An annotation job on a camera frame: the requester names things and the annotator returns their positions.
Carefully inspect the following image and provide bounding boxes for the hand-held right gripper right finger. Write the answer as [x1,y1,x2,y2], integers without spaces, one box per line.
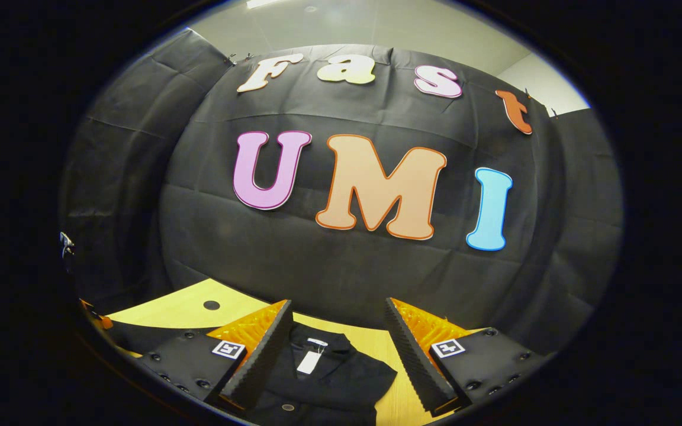
[385,298,555,415]

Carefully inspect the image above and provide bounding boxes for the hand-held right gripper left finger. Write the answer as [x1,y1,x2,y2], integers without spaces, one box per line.
[140,299,294,412]

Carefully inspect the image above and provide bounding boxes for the black button shirt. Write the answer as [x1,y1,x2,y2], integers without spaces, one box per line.
[104,321,398,426]

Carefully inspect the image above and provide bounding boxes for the black backdrop cloth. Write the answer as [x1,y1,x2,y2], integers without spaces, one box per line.
[60,27,625,356]

